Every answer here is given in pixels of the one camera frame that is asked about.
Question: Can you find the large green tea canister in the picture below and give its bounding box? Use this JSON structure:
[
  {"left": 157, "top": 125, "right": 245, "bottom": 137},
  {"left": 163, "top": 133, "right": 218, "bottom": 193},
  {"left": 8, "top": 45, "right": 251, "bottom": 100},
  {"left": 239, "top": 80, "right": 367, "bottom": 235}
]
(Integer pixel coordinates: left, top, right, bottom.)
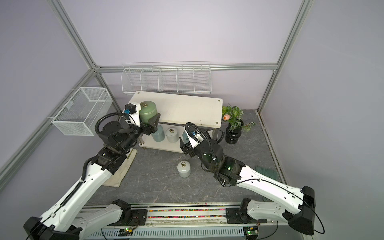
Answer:
[{"left": 139, "top": 101, "right": 158, "bottom": 124}]

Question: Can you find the white wire wall rack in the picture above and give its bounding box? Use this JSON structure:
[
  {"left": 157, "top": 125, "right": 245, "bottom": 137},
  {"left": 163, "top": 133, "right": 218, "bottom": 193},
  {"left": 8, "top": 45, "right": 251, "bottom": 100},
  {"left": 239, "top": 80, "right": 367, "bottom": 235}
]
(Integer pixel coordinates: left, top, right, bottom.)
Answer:
[{"left": 121, "top": 62, "right": 212, "bottom": 94}]

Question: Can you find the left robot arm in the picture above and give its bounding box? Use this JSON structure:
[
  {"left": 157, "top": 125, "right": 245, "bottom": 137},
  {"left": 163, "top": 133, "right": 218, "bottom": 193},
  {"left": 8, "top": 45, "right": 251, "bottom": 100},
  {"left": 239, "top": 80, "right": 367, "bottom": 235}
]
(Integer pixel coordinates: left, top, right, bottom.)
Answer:
[{"left": 24, "top": 111, "right": 161, "bottom": 240}]

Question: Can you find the small blue tea canister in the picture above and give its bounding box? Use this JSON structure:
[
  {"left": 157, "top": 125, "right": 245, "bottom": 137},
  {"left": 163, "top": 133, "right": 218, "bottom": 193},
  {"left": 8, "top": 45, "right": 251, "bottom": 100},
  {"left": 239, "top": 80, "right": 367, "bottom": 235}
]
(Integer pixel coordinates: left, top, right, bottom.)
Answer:
[{"left": 182, "top": 131, "right": 190, "bottom": 144}]

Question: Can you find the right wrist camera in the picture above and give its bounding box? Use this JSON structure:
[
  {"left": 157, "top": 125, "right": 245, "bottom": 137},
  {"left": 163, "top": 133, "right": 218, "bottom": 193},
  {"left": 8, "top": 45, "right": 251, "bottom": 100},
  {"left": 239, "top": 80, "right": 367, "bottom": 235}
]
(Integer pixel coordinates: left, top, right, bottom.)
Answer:
[{"left": 188, "top": 131, "right": 204, "bottom": 149}]

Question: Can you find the white two-tier shelf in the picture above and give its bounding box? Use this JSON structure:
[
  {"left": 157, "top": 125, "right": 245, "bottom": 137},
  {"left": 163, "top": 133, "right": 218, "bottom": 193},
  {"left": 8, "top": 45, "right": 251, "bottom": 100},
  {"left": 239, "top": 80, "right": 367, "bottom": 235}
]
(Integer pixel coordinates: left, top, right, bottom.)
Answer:
[{"left": 129, "top": 91, "right": 224, "bottom": 138}]

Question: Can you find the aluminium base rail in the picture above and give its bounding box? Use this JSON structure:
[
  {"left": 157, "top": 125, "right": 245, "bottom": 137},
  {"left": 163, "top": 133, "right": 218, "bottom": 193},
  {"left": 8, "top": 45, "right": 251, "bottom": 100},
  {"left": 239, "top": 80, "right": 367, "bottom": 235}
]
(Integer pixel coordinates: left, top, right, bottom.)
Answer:
[{"left": 59, "top": 203, "right": 313, "bottom": 240}]

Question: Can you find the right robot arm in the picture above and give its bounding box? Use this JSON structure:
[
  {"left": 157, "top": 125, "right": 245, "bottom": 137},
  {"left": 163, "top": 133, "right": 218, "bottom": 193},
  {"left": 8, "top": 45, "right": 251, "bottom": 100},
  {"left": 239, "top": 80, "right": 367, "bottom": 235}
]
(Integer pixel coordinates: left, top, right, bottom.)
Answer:
[{"left": 180, "top": 122, "right": 325, "bottom": 236}]

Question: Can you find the cream green glove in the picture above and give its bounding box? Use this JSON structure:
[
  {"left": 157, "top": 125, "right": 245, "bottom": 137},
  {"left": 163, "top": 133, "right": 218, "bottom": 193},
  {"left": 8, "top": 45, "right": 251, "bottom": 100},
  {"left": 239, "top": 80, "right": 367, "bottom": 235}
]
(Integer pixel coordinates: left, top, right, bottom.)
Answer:
[{"left": 102, "top": 149, "right": 138, "bottom": 188}]

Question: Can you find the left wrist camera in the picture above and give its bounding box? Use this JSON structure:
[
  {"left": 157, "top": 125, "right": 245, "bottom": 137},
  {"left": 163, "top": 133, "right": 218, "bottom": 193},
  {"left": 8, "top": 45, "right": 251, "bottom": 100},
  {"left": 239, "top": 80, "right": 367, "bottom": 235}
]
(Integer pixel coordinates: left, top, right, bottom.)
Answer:
[{"left": 123, "top": 103, "right": 141, "bottom": 127}]

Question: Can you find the small white tea canister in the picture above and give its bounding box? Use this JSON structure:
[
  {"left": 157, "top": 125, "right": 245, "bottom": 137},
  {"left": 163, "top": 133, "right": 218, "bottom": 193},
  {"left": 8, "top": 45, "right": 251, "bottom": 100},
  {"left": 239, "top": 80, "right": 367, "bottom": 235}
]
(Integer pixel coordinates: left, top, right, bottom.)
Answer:
[{"left": 165, "top": 127, "right": 179, "bottom": 143}]

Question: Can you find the white mesh basket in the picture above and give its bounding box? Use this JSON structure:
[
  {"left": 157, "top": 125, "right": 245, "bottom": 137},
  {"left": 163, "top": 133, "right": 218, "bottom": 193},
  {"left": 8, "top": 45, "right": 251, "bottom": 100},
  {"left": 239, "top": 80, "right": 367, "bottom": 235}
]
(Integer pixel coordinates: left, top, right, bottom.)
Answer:
[{"left": 51, "top": 87, "right": 113, "bottom": 136}]

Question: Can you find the small blue-grey canister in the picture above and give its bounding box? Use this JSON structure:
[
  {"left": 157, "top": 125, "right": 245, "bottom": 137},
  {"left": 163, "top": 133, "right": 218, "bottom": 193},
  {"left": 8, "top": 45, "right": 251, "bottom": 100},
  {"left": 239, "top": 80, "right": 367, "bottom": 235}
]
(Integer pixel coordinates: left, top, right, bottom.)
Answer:
[{"left": 151, "top": 125, "right": 166, "bottom": 142}]

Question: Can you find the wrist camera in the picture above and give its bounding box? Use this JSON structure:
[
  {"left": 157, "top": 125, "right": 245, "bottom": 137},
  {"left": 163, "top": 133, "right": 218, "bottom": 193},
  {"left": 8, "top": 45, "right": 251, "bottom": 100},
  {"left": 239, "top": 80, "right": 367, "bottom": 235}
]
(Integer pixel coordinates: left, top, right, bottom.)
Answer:
[
  {"left": 188, "top": 131, "right": 204, "bottom": 149},
  {"left": 123, "top": 103, "right": 141, "bottom": 127}
]

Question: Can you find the potted green plant black vase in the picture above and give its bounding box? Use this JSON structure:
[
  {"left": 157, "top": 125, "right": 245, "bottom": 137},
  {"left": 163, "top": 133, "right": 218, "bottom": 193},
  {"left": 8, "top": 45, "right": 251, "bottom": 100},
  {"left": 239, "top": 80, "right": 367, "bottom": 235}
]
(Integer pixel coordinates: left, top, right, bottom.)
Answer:
[{"left": 222, "top": 106, "right": 256, "bottom": 145}]

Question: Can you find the large white tea canister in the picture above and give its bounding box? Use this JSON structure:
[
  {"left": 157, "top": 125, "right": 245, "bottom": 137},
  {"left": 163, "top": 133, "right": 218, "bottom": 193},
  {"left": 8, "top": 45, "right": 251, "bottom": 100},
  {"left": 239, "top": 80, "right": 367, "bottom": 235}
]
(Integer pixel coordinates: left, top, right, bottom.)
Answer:
[{"left": 177, "top": 161, "right": 191, "bottom": 178}]

